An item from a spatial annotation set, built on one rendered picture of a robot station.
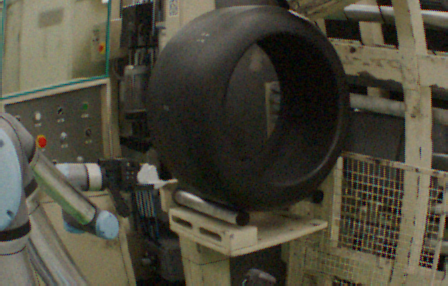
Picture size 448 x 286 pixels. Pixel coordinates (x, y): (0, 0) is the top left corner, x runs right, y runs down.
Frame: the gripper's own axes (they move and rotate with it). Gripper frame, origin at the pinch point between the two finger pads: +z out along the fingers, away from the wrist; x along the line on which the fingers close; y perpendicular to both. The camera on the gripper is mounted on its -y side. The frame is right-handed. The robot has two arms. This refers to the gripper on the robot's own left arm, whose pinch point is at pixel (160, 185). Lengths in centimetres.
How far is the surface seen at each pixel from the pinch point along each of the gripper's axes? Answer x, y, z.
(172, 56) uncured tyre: 3.7, 33.7, 3.7
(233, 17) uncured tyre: -8.5, 45.5, 14.5
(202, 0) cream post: 28, 55, 26
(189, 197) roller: 17.1, -7.6, 19.0
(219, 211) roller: 0.1, -8.3, 18.6
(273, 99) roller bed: 37, 20, 63
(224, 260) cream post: 28, -35, 40
